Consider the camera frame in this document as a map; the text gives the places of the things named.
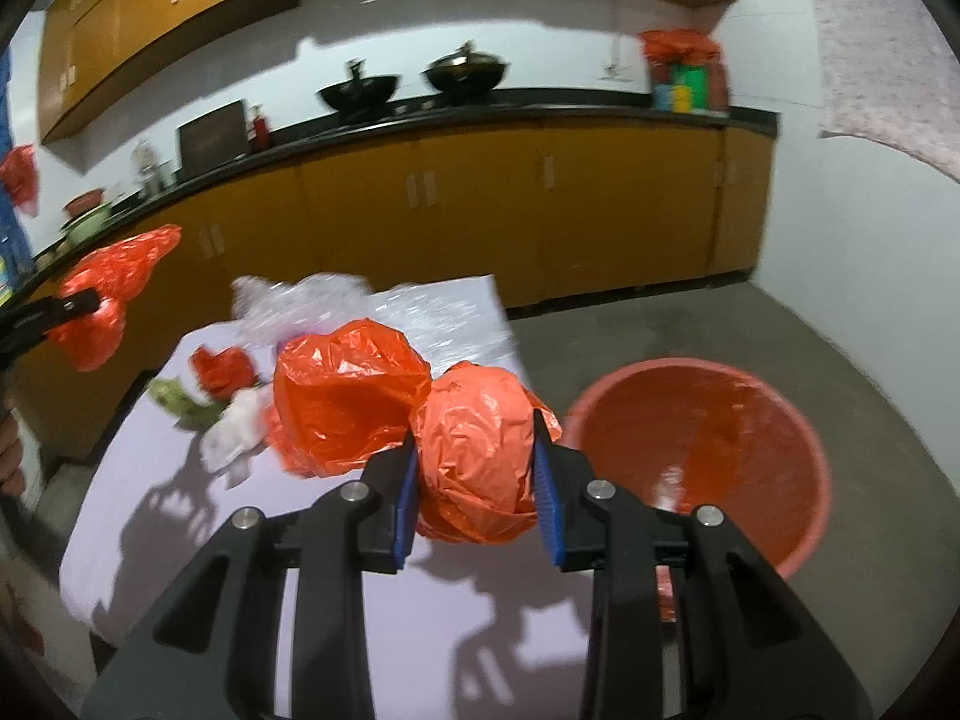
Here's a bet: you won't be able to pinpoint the green bowl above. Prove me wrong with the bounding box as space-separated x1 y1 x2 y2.
60 206 113 245

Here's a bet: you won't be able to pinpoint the crumpled green wrapper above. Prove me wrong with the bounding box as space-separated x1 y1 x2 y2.
148 377 226 430

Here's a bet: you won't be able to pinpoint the long orange plastic bag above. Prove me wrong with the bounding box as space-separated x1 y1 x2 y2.
56 223 183 374

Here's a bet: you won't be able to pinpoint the crumpled white plastic bag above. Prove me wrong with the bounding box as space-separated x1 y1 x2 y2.
199 384 275 475

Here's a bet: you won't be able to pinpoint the open black wok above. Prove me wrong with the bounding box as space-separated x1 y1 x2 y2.
315 58 402 117

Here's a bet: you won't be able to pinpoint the glass jar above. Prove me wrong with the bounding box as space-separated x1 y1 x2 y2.
131 139 173 196

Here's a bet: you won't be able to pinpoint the round orange plastic bag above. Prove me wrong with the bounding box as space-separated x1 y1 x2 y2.
411 361 563 547

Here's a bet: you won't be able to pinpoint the red plastic basin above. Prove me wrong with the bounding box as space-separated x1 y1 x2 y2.
561 358 832 623

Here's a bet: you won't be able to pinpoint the small red plastic bag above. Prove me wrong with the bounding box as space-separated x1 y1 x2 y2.
189 345 260 400

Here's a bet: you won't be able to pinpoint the hanging red plastic bag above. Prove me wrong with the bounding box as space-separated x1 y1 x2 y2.
0 144 40 218

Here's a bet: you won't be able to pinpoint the blue hanging item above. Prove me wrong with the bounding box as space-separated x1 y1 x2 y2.
0 52 35 293

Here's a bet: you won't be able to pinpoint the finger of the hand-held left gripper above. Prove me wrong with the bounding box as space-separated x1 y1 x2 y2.
0 287 102 372

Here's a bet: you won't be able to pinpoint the long yellow wall cabinet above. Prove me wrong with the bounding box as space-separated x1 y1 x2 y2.
37 0 301 145

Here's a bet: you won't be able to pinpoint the floral hanging cloth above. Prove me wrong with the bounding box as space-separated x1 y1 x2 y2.
795 0 960 182

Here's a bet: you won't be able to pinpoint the yellow base cabinets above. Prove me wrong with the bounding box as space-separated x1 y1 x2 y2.
0 124 777 466

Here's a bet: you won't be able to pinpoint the clear bubble wrap sheet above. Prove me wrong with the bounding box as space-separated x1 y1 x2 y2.
367 274 518 383

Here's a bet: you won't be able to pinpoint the large crumpled orange plastic bag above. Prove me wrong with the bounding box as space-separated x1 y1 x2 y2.
266 319 434 479

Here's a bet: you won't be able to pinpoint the clear plastic bag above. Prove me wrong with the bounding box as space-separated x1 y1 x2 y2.
231 272 376 350

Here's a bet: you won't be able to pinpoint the black wok with lid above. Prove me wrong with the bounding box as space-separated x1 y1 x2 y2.
420 41 512 102

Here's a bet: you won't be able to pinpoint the black kitchen countertop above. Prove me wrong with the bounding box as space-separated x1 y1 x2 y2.
0 88 781 308

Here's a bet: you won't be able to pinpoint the wall socket with cable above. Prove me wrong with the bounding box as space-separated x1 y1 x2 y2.
600 0 632 83

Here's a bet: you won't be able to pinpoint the green plastic cup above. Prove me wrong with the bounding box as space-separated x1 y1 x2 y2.
667 64 710 113

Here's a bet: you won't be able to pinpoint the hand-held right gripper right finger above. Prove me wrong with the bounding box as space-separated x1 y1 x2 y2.
531 406 875 720

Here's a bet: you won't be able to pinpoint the person's left hand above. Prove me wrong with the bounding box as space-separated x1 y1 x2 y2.
0 409 27 497

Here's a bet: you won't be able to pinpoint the orange bag on cups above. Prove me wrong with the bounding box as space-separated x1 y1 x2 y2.
639 30 730 115

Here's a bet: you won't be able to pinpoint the dark wooden cutting board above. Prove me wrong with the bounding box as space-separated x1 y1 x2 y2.
176 99 250 179

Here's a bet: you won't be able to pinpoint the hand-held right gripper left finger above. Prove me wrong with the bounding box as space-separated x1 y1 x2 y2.
81 431 421 720

